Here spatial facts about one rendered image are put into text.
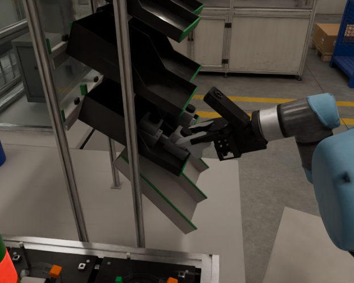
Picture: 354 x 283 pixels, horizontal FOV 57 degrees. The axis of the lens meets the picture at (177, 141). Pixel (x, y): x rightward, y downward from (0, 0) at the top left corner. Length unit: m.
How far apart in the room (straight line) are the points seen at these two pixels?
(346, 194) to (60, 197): 1.09
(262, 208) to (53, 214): 1.64
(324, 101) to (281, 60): 3.97
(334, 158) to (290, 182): 2.44
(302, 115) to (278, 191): 1.99
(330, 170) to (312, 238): 0.84
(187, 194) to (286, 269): 0.36
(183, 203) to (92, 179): 0.50
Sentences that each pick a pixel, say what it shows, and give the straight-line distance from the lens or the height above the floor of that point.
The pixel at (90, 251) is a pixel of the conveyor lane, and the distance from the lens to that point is 0.95.
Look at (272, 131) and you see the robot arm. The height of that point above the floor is 1.33.
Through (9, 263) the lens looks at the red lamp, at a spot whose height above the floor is 1.35.
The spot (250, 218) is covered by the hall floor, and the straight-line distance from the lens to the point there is 2.39.
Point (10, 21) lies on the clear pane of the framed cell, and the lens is 1.55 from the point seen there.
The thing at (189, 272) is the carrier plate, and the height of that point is 0.97.
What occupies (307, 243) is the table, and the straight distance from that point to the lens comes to 1.15.
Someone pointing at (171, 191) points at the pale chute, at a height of 1.06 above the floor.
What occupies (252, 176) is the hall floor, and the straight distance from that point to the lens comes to 2.76.
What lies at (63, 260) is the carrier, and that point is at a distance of 0.94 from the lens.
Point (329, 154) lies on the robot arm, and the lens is 0.35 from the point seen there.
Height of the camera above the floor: 1.68
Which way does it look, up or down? 33 degrees down
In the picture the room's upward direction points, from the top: straight up
